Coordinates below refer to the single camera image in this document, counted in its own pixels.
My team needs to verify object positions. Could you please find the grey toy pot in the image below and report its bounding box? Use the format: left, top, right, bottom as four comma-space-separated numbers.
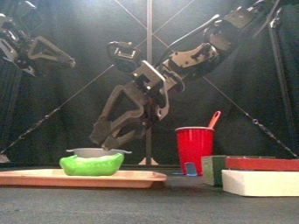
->
66, 147, 134, 158

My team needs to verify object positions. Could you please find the green crumpled cloth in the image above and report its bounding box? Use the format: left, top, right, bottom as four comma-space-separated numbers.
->
59, 152, 127, 177

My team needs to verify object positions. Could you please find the pink plastic tray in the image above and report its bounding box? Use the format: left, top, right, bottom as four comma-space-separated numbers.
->
0, 168, 169, 189

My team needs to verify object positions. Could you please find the red plastic cup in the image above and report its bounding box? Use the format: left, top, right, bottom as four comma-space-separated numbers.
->
174, 126, 217, 177

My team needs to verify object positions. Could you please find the small blue plastic piece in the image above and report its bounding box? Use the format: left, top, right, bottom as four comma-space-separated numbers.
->
183, 162, 199, 177

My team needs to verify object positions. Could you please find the green block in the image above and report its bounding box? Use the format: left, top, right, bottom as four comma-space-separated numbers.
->
201, 155, 230, 187

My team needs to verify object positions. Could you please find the red block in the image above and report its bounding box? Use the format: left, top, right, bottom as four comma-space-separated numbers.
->
225, 156, 299, 172

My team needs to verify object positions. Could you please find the white block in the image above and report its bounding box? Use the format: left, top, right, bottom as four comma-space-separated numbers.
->
221, 169, 299, 198

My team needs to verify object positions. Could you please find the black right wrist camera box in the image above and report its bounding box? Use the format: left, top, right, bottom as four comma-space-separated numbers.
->
106, 40, 143, 74

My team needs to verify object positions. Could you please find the thin diagonal brace wire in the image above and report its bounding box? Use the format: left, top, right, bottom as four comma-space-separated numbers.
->
0, 0, 197, 155
114, 0, 299, 160

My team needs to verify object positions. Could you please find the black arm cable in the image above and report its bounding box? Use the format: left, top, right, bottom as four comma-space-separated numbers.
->
154, 13, 222, 68

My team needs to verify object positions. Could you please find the orange spoon handle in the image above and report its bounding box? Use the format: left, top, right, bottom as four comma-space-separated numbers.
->
207, 110, 222, 130

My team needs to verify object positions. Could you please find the vertical metal frame pole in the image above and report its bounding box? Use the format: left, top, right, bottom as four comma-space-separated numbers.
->
138, 0, 161, 166

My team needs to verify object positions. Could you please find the dark slanted frame post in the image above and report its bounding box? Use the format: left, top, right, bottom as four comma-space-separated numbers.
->
267, 7, 299, 147

